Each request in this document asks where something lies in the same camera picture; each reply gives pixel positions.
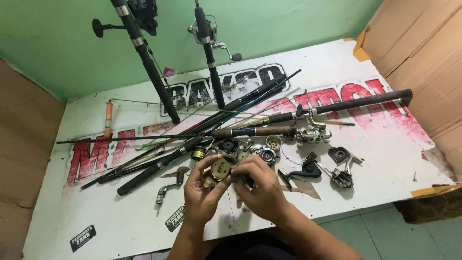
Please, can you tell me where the person's right hand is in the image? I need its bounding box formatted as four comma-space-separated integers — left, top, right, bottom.
232, 156, 290, 224

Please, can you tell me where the person's left hand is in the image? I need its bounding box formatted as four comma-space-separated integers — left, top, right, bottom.
183, 155, 233, 227

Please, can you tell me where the bronze fishing reel spool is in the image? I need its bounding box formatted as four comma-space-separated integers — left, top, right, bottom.
204, 157, 239, 188

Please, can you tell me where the black sticker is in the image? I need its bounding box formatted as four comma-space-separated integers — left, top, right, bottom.
165, 205, 186, 233
69, 225, 97, 253

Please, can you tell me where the silver reel spool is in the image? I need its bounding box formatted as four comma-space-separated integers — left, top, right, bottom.
259, 147, 277, 166

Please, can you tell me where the gold black reel spool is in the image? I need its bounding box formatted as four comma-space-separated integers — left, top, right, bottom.
190, 146, 207, 162

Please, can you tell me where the black rod with silver rings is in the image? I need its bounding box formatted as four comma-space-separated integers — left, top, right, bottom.
116, 135, 205, 196

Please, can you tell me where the black reel body with foot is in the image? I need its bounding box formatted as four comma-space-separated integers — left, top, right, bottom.
277, 151, 322, 189

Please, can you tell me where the silver reel bail part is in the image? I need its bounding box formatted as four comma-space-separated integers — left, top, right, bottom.
236, 139, 256, 160

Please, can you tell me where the cream perforated reel spool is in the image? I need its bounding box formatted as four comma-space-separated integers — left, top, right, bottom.
266, 134, 282, 151

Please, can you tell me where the person's dark clothing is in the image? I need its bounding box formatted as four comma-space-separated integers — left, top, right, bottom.
205, 233, 302, 260

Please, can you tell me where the silver gold spinning reel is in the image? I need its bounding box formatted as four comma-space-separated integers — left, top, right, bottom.
295, 110, 333, 146

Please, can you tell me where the black reel side cover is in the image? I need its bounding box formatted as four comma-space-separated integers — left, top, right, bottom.
328, 146, 364, 165

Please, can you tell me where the long black rod blank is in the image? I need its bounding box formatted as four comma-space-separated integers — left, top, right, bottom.
80, 74, 287, 190

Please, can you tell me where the slim black standing fishing rod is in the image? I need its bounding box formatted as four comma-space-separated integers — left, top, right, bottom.
194, 0, 226, 110

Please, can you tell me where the thick black standing fishing rod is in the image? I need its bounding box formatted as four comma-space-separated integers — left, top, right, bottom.
110, 0, 181, 125

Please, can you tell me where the silver spinning reel black knob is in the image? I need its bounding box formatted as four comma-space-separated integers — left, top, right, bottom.
187, 14, 243, 62

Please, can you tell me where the brown floor mat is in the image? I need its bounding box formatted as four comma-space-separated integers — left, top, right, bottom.
393, 187, 462, 225

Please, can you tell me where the brown cardboard panel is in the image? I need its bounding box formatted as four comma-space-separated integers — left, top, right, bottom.
0, 58, 66, 260

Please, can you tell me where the large brown cardboard sheet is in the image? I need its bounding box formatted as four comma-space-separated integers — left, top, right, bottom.
353, 0, 462, 183

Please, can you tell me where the silver reel crank handle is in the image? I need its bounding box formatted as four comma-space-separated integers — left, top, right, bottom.
155, 171, 185, 217

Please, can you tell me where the cork handle fishing rod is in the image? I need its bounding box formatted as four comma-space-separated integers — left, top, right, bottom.
56, 125, 297, 145

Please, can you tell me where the silver reel rotor with handle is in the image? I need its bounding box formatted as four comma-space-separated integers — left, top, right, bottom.
317, 157, 355, 190

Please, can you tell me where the orange handle thin rod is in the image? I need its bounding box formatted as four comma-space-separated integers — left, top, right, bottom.
104, 98, 275, 139

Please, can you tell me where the long black foam-handle rod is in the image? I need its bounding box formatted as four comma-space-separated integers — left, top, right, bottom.
248, 88, 413, 128

